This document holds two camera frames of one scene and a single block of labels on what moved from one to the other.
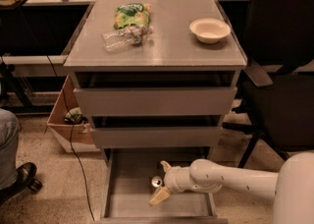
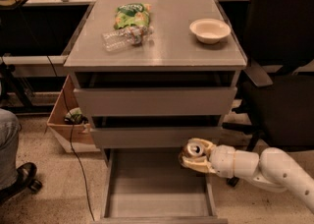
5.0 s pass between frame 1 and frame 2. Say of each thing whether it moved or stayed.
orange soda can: moved
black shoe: stayed
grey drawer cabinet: stayed
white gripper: moved
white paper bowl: stayed
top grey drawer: stayed
